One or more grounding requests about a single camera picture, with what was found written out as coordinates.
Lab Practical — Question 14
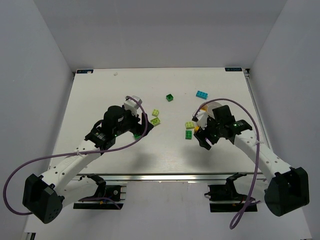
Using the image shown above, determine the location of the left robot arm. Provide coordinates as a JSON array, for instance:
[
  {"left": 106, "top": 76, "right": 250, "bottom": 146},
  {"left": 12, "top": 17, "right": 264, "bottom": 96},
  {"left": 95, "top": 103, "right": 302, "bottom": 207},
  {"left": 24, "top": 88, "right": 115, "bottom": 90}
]
[{"left": 22, "top": 105, "right": 154, "bottom": 224}]

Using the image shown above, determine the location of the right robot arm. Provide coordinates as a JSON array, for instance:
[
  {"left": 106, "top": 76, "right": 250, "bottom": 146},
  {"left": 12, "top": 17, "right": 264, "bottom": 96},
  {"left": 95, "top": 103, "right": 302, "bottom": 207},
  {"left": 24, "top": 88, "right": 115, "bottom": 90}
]
[{"left": 192, "top": 105, "right": 310, "bottom": 217}]

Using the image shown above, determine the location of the green lego brick left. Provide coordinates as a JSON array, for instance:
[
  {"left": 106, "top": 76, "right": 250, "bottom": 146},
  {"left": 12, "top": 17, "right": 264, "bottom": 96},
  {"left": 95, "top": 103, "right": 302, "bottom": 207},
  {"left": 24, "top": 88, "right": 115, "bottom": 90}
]
[{"left": 133, "top": 134, "right": 141, "bottom": 139}]

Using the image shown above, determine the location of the lime lego upper middle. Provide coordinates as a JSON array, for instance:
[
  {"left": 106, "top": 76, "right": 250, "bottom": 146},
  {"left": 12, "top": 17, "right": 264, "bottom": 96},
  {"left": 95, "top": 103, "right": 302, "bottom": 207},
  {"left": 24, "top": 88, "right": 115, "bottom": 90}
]
[{"left": 152, "top": 109, "right": 160, "bottom": 117}]

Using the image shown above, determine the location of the green lego near container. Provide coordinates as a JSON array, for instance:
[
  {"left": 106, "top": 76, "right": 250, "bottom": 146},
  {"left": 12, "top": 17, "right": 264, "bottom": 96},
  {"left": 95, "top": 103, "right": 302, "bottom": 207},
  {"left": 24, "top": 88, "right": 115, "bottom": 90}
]
[{"left": 185, "top": 130, "right": 193, "bottom": 140}]

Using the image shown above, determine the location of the lime lego near container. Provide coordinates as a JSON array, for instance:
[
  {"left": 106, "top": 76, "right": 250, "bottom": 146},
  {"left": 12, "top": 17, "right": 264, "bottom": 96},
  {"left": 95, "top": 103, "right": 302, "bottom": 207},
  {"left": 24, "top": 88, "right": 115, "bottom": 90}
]
[{"left": 185, "top": 121, "right": 195, "bottom": 130}]

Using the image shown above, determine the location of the white divided round container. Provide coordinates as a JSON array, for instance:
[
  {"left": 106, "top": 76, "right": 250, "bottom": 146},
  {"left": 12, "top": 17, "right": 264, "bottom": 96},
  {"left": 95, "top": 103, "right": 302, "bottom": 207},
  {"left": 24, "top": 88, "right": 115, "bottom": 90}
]
[{"left": 200, "top": 101, "right": 222, "bottom": 118}]

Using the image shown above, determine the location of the dark green small lego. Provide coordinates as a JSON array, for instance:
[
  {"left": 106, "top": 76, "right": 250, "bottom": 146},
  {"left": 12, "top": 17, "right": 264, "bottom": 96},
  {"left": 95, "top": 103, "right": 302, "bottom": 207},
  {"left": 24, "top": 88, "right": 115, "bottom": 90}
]
[{"left": 165, "top": 94, "right": 174, "bottom": 102}]

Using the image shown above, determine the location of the cyan long lego brick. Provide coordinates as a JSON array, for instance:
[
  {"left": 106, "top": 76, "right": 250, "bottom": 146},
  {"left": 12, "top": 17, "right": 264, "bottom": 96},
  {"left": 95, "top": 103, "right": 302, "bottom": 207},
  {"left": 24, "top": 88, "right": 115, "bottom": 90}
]
[{"left": 195, "top": 90, "right": 208, "bottom": 100}]

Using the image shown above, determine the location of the right corner blue label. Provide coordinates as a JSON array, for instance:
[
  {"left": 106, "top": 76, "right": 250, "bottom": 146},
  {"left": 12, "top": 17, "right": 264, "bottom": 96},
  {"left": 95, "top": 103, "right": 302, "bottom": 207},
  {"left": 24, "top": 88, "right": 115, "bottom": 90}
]
[{"left": 224, "top": 67, "right": 243, "bottom": 72}]

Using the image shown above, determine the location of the corner blue label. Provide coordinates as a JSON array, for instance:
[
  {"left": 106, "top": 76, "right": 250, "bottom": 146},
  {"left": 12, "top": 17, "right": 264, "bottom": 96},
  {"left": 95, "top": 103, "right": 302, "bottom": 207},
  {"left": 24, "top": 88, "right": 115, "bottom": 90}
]
[
  {"left": 224, "top": 67, "right": 243, "bottom": 72},
  {"left": 76, "top": 69, "right": 94, "bottom": 74}
]

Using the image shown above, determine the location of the left corner blue label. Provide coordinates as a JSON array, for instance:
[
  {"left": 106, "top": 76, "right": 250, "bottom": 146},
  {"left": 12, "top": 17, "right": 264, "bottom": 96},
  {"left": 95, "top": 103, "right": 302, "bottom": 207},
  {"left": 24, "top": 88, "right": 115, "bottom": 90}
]
[{"left": 76, "top": 69, "right": 94, "bottom": 74}]

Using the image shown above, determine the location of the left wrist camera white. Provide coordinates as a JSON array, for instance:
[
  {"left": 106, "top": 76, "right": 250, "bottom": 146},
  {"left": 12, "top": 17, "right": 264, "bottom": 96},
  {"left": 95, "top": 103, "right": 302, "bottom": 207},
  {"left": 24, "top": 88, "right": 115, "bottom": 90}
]
[{"left": 123, "top": 95, "right": 143, "bottom": 117}]

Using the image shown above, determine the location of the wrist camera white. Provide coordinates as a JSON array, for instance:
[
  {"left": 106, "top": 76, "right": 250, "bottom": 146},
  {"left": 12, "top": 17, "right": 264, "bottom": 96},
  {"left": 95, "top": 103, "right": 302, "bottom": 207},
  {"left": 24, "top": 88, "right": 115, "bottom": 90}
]
[
  {"left": 123, "top": 95, "right": 143, "bottom": 117},
  {"left": 192, "top": 109, "right": 209, "bottom": 130}
]

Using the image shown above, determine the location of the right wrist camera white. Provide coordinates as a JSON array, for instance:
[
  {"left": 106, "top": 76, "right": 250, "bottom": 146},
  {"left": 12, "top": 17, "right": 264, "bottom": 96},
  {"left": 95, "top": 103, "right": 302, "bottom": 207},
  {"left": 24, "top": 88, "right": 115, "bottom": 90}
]
[{"left": 192, "top": 109, "right": 209, "bottom": 130}]

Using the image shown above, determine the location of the aluminium table rail front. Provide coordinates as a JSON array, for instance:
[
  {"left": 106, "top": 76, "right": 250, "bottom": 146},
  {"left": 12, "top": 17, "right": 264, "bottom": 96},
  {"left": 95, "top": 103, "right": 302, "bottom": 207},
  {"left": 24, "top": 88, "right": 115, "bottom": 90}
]
[{"left": 44, "top": 172, "right": 268, "bottom": 183}]

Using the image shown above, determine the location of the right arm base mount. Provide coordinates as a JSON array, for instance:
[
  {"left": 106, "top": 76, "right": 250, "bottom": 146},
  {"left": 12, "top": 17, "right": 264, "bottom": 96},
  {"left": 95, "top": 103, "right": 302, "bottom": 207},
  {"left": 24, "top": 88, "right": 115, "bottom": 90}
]
[{"left": 204, "top": 172, "right": 257, "bottom": 213}]

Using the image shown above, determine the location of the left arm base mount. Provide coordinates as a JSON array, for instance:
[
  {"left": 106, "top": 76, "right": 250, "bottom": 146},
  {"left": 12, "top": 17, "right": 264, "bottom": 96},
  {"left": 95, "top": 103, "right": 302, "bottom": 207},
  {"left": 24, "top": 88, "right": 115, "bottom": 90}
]
[{"left": 73, "top": 174, "right": 127, "bottom": 210}]

